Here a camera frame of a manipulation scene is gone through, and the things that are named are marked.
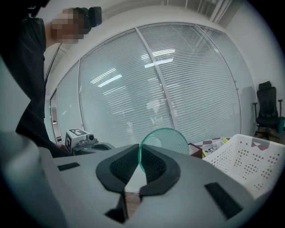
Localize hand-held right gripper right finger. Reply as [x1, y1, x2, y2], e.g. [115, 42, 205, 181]
[133, 143, 255, 228]

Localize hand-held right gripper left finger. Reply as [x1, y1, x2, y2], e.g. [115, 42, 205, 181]
[53, 143, 141, 228]

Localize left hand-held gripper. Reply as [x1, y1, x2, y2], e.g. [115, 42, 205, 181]
[65, 127, 115, 155]

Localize green translucent round plate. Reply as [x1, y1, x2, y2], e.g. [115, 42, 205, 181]
[138, 127, 190, 172]

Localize white plastic basket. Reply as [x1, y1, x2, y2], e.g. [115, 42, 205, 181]
[202, 133, 282, 200]

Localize brown wooden box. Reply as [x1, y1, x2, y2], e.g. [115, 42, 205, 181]
[187, 142, 204, 159]

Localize white venetian blinds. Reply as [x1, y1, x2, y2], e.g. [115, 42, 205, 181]
[49, 23, 242, 148]

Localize teal waste bin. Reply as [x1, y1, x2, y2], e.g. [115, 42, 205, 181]
[277, 116, 285, 134]

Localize black office chair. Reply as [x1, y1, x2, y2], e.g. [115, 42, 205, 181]
[253, 81, 283, 141]

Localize person in dark shirt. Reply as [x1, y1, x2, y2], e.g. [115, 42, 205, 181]
[0, 0, 72, 157]

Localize person's head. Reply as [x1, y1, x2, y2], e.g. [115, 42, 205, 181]
[49, 7, 90, 45]

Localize thin neck cord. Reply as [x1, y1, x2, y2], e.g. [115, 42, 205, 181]
[43, 42, 63, 86]

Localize black head-mounted camera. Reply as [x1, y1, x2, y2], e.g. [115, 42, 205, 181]
[75, 6, 103, 34]

